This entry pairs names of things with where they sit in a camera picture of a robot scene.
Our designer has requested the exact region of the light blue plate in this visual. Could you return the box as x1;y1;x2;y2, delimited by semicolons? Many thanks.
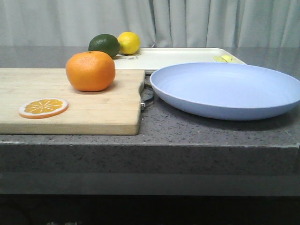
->
150;62;300;120

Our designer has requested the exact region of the orange fruit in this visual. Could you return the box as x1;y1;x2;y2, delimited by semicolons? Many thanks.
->
66;51;116;91

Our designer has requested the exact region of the cream white tray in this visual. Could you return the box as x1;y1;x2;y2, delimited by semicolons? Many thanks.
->
114;48;244;74

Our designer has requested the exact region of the wooden cutting board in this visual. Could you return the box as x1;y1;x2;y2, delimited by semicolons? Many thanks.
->
0;68;145;135

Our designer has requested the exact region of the yellow lemon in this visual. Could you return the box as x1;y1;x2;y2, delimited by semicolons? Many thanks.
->
117;31;141;55

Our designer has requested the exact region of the green lime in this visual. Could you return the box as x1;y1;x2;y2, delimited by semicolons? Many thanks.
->
88;34;120;58

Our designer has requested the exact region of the yellow lemon wedge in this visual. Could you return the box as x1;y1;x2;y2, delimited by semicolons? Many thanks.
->
213;55;233;63

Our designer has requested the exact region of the orange slice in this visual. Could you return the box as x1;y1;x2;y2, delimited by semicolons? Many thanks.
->
18;98;68;119

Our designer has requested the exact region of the white curtain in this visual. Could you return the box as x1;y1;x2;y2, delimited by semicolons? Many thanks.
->
0;0;300;48

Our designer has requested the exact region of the metal cutting board handle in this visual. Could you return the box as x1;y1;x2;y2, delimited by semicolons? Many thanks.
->
140;80;154;111

